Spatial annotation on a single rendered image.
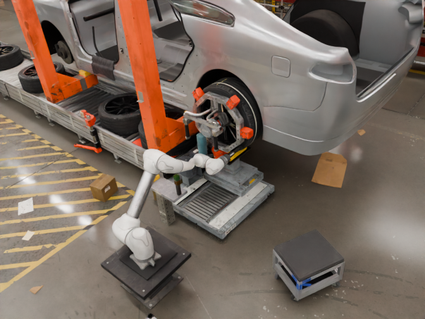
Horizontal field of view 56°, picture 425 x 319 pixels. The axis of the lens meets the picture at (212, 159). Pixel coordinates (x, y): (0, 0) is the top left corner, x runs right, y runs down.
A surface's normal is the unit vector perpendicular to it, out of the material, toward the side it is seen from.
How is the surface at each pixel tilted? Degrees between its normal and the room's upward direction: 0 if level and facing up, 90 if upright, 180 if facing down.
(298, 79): 90
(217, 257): 0
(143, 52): 90
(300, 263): 0
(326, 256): 0
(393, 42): 90
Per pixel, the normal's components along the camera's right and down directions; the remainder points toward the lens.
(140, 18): 0.75, 0.34
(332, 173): -0.07, -0.80
